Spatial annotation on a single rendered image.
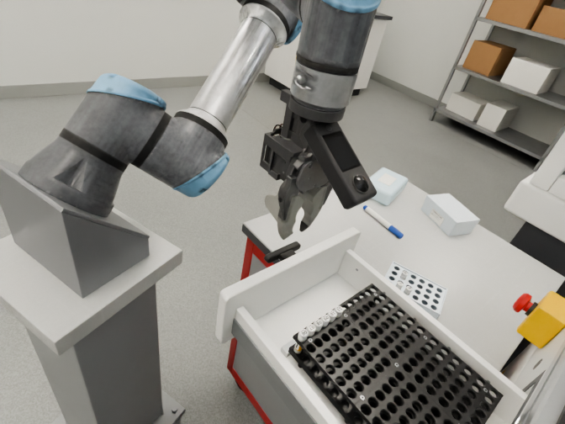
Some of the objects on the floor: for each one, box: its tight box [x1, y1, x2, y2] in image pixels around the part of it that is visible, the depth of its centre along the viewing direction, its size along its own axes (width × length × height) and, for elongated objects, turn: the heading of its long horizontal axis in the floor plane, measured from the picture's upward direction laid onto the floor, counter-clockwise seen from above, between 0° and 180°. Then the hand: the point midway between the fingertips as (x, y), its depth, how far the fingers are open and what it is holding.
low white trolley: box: [227, 177, 565, 424], centre depth 112 cm, size 58×62×76 cm
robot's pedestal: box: [0, 208, 185, 424], centre depth 93 cm, size 30×30×76 cm
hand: (297, 230), depth 55 cm, fingers open, 3 cm apart
